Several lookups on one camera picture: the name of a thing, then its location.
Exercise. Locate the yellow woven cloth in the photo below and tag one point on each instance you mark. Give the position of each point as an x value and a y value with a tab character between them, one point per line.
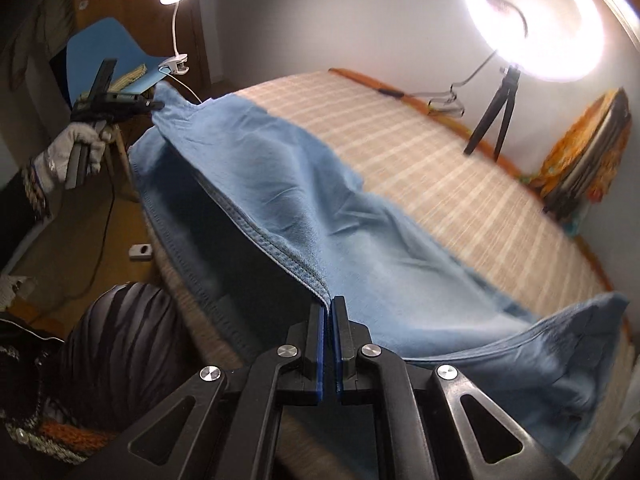
131	76

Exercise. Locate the white lace cloth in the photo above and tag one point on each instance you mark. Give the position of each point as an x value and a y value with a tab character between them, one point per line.
14	291

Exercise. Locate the blue chair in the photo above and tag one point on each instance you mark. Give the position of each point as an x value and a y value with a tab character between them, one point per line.
100	45

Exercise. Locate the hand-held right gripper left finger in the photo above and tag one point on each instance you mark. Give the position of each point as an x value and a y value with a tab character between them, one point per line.
316	355

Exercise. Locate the beige plaid bed mat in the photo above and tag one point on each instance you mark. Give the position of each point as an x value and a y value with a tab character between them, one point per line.
425	160

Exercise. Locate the person's left hand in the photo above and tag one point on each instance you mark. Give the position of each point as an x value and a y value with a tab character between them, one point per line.
57	160

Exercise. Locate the wooden door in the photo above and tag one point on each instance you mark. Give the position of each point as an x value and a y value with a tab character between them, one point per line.
135	0

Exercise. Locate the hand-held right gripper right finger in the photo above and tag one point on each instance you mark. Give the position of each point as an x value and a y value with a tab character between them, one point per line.
338	355

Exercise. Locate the orange bed sheet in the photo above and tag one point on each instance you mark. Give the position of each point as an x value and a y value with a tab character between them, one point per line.
361	76

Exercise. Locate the blue towel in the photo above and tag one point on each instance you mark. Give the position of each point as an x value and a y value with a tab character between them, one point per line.
300	200

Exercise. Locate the person's striped trouser leg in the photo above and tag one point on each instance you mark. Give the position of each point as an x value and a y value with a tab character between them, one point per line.
125	350

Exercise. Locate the black tripod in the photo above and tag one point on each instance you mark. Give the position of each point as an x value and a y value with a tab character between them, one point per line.
492	115

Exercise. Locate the orange patterned folded blanket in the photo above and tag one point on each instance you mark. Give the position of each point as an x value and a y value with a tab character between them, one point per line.
575	145

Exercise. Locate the white power adapter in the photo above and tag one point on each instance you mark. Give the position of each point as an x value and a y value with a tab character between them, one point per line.
140	251

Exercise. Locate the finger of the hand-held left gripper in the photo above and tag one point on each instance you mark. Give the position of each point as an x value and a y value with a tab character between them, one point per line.
145	106

